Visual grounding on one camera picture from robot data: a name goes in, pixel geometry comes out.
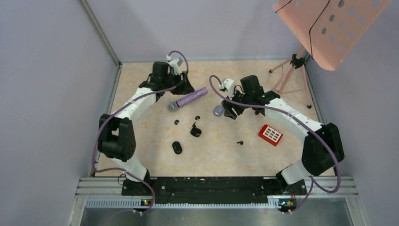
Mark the lavender earbud charging case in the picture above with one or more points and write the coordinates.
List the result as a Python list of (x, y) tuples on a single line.
[(218, 111)]

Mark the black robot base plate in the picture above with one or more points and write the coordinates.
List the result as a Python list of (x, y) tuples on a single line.
[(212, 190)]

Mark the closed black earbud case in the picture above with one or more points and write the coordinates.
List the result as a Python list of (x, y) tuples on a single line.
[(177, 147)]

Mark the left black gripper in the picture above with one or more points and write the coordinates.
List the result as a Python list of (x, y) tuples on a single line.
[(187, 87)]

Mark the red white toy block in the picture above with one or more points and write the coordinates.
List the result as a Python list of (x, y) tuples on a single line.
[(270, 134)]

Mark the purple glitter microphone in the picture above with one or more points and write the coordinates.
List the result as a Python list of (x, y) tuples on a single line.
[(174, 106)]

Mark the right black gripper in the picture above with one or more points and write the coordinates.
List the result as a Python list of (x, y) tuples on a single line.
[(228, 110)]

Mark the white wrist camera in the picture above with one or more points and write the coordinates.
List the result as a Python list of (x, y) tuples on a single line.
[(174, 64), (229, 86)]

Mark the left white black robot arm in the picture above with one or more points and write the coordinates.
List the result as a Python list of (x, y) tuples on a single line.
[(116, 137)]

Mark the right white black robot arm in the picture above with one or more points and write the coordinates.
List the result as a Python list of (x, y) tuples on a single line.
[(322, 145)]

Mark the black earbud case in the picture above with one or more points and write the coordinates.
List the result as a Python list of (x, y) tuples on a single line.
[(177, 147), (195, 131)]

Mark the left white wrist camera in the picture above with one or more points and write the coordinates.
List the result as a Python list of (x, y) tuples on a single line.
[(174, 64)]

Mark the pink music stand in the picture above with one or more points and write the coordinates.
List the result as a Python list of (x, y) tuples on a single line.
[(329, 29)]

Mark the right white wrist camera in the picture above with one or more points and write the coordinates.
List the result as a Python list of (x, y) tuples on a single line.
[(229, 86)]

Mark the aluminium frame rail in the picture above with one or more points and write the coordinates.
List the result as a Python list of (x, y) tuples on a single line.
[(105, 192)]

